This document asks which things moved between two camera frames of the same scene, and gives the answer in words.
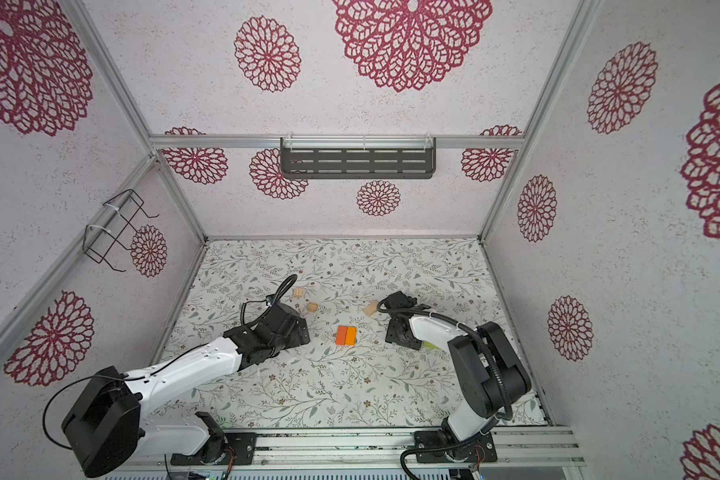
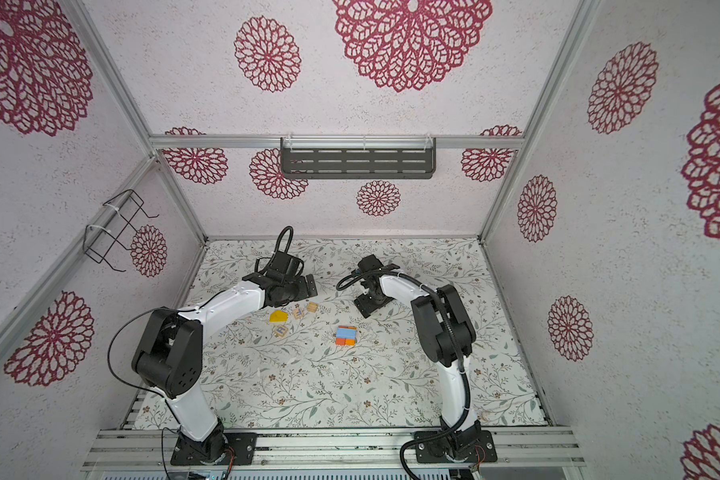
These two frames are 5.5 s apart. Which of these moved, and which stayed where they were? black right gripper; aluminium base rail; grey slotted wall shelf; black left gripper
Moved: black left gripper; black right gripper
Stayed: aluminium base rail; grey slotted wall shelf
